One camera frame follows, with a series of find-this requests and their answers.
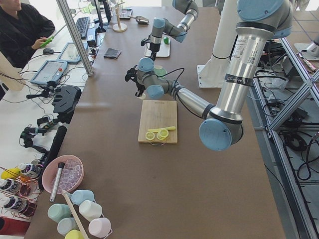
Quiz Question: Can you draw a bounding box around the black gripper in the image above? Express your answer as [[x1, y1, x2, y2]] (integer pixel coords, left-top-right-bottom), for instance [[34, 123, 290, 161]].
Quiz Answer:
[[135, 83, 145, 97], [150, 43, 160, 61]]

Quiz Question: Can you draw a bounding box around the white steamed bun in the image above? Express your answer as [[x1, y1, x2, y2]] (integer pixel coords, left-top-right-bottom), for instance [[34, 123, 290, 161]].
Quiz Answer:
[[138, 93, 146, 101]]

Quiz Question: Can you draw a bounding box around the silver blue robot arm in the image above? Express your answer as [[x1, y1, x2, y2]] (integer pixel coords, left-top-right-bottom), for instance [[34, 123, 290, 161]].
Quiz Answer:
[[148, 0, 199, 61], [126, 0, 293, 151]]

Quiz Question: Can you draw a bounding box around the mint green bowl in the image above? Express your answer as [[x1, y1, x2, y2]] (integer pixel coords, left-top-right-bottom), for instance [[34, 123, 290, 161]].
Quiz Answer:
[[154, 65, 167, 79]]

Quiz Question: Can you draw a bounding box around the pink bowl with ice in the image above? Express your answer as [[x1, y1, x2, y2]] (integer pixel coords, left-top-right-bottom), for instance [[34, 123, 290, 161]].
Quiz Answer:
[[42, 155, 84, 194]]

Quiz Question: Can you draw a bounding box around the cream rectangular tray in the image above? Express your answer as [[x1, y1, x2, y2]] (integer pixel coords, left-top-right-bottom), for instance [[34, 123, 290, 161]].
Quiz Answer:
[[144, 37, 170, 58]]

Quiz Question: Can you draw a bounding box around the wooden cutting board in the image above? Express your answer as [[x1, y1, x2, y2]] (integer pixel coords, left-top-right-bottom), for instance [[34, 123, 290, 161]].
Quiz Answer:
[[138, 100, 177, 144]]

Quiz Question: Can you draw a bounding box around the metal scoop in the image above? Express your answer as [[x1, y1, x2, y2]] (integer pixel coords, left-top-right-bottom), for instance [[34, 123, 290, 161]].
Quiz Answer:
[[128, 15, 149, 25]]

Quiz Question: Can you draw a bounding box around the grey folded cloth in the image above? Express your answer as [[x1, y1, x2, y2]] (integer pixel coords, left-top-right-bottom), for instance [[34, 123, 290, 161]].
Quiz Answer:
[[103, 48, 122, 59]]

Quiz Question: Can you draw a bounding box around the lemon slice single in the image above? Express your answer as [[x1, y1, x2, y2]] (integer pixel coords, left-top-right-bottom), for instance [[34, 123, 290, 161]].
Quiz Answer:
[[145, 131, 155, 141]]

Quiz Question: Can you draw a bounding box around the wooden cup tree stand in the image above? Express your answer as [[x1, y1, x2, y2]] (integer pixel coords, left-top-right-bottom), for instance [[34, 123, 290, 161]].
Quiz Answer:
[[111, 0, 127, 32]]

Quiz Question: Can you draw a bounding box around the yellow plastic knife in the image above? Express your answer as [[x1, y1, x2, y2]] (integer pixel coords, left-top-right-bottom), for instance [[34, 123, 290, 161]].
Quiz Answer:
[[148, 126, 176, 132]]

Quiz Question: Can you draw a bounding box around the lemon slice stack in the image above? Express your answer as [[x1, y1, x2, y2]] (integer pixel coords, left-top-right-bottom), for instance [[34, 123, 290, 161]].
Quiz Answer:
[[157, 130, 169, 140]]

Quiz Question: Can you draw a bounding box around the black monitor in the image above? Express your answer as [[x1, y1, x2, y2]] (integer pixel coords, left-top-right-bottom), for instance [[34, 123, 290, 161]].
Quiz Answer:
[[93, 0, 113, 33]]

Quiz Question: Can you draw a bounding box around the white pillar with base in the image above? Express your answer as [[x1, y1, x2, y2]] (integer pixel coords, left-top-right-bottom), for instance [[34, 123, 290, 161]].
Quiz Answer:
[[197, 0, 240, 88]]

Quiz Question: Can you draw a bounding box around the black keyboard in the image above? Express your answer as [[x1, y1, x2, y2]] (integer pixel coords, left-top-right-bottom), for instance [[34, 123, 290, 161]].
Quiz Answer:
[[75, 17, 90, 39]]

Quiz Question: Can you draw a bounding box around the blue teach pendant far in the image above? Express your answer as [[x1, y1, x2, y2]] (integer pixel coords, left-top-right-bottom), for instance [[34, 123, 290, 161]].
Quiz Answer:
[[57, 42, 81, 64]]

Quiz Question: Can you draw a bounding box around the blue teach pendant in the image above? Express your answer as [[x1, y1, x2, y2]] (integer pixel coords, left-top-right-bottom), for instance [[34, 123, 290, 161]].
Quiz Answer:
[[30, 60, 68, 85], [57, 42, 81, 64]]

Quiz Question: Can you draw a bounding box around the blue teach pendant near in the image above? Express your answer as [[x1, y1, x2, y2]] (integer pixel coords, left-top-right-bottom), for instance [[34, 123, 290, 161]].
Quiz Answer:
[[30, 60, 68, 85]]

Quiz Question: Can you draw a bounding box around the computer mouse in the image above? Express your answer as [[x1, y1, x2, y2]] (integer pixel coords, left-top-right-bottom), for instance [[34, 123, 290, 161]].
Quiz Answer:
[[42, 48, 55, 55]]

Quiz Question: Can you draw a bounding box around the metal muddler tube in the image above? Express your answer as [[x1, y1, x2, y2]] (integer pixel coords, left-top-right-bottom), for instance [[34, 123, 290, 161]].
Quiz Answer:
[[49, 162, 65, 203]]

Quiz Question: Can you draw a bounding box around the light blue cup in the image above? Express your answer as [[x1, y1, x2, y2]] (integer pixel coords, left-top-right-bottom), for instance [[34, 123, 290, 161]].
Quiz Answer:
[[71, 189, 95, 206]]

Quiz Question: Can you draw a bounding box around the wooden cup rack stick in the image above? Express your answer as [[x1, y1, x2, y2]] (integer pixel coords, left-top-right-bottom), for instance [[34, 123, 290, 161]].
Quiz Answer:
[[62, 191, 89, 239]]

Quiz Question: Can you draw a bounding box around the white cup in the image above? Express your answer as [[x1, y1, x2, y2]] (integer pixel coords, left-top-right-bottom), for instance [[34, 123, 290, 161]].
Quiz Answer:
[[79, 200, 102, 222]]

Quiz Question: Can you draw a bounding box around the bottle with dark label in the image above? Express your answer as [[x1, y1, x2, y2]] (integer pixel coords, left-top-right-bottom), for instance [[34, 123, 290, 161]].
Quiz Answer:
[[18, 163, 41, 179]]

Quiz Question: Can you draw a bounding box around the person in black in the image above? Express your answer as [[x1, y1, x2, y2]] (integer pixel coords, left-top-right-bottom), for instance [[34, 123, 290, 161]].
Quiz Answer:
[[0, 0, 55, 68]]

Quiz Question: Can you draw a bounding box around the pink cup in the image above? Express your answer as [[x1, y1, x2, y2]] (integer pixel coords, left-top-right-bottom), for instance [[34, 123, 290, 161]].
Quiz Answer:
[[88, 218, 112, 238]]

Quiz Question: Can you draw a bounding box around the mint green cup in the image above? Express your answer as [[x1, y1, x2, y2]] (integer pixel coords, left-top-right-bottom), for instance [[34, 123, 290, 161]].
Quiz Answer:
[[47, 204, 71, 223]]

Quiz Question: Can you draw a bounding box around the pale blue cup lower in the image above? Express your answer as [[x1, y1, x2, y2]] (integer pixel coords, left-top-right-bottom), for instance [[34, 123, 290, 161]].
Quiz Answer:
[[57, 218, 78, 236]]

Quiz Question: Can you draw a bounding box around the yellow cup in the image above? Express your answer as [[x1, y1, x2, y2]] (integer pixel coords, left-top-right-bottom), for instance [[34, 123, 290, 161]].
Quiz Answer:
[[64, 230, 84, 239]]

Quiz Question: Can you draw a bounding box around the labelled bottle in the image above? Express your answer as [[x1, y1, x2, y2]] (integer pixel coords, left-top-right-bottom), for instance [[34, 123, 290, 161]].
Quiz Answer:
[[0, 196, 27, 213], [0, 179, 21, 194]]

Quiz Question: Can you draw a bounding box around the black camera bracket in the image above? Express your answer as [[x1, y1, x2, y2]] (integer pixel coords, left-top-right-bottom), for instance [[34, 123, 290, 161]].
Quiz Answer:
[[141, 38, 151, 46], [125, 65, 138, 82]]

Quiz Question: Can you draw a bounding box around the aluminium frame post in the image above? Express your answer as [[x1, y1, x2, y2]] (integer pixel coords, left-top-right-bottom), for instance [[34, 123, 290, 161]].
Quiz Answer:
[[56, 0, 94, 77]]

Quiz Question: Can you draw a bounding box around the green handled tool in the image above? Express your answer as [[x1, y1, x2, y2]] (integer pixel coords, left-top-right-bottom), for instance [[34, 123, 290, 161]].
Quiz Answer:
[[40, 25, 66, 48]]

